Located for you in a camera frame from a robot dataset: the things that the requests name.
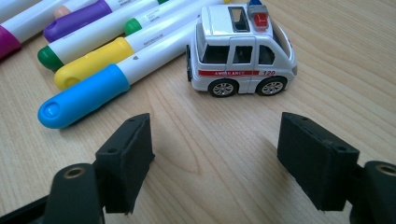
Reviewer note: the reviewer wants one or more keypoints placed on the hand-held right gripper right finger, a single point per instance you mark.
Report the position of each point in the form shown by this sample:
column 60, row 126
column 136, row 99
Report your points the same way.
column 317, row 161

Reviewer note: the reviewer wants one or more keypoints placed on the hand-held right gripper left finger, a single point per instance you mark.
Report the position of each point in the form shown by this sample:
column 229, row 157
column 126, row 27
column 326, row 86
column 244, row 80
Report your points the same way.
column 124, row 168

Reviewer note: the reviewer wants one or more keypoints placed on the blue capped white marker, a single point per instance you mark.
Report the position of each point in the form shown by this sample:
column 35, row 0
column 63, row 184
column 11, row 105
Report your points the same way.
column 84, row 96

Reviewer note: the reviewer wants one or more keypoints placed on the yellow capped white marker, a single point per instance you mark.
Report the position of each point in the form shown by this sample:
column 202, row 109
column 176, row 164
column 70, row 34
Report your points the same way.
column 93, row 60

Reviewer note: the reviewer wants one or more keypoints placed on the dark green capped white marker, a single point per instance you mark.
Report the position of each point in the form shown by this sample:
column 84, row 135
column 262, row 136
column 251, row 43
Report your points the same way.
column 93, row 37

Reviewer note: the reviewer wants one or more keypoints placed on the light green capped white marker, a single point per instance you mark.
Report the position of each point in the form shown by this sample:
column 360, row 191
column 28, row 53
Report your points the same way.
column 132, row 26

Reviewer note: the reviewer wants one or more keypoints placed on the purple capped white marker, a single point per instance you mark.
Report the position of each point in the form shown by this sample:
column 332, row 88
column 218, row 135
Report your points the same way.
column 77, row 18

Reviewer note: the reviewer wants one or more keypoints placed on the magenta capped white marker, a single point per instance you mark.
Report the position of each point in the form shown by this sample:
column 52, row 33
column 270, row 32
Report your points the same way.
column 31, row 25

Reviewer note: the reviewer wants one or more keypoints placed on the red capped white marker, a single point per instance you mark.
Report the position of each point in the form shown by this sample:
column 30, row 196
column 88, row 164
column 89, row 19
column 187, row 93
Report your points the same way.
column 12, row 7

